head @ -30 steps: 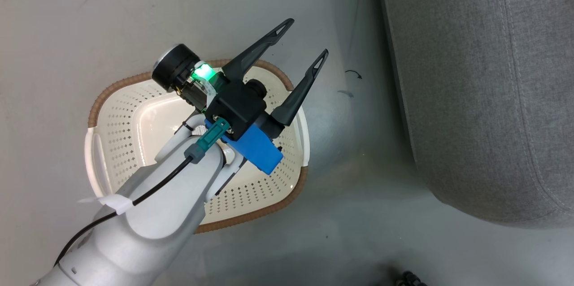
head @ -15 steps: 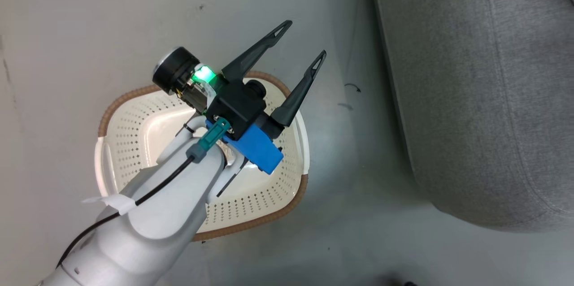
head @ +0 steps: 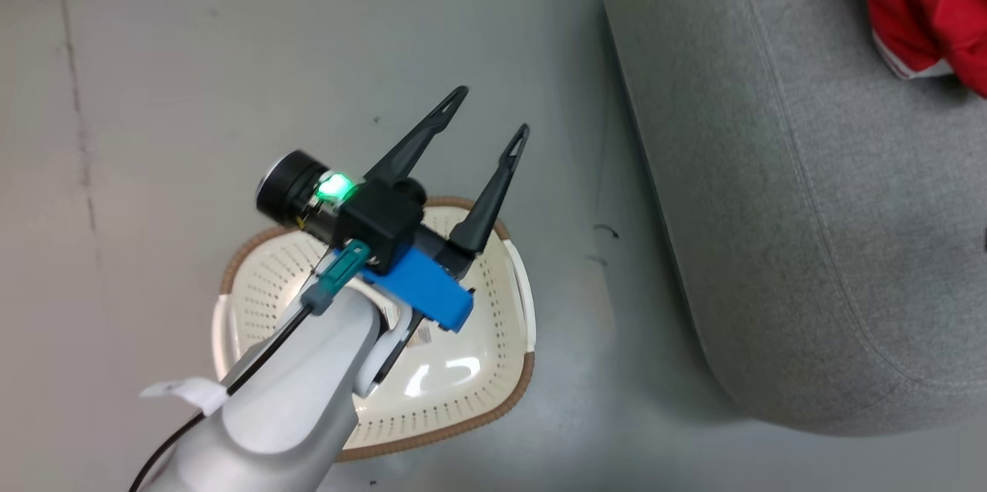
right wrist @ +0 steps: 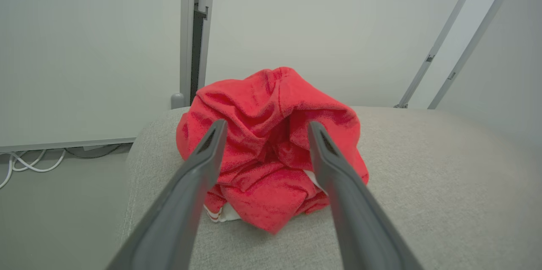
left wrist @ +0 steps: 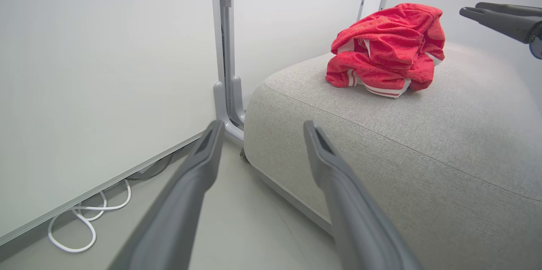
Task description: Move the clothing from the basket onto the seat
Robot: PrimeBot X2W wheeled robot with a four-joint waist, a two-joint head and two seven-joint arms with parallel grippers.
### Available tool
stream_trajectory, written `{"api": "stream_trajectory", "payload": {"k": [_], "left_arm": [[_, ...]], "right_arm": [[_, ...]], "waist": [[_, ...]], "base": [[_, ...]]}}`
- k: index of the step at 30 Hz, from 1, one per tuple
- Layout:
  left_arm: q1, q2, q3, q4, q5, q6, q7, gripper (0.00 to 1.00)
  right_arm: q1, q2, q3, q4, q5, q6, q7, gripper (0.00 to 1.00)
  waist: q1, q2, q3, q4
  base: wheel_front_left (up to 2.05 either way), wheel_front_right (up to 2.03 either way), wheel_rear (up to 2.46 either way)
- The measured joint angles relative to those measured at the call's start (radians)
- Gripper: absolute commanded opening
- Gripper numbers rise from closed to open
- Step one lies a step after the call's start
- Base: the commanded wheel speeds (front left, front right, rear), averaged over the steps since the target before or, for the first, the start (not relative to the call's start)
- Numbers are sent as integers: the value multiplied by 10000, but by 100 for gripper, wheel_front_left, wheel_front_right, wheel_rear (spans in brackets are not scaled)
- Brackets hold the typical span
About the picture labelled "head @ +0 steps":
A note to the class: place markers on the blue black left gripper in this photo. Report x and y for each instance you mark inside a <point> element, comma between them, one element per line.
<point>420,288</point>

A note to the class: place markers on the red garment white stripes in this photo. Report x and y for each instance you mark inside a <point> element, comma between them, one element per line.
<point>887,6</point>

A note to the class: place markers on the cream perforated laundry basket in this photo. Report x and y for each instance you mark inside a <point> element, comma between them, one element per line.
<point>463,368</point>

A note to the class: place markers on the grey fabric sofa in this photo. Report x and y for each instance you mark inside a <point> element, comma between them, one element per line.
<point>786,207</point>

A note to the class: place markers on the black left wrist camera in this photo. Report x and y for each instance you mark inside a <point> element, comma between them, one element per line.
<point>355,207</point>

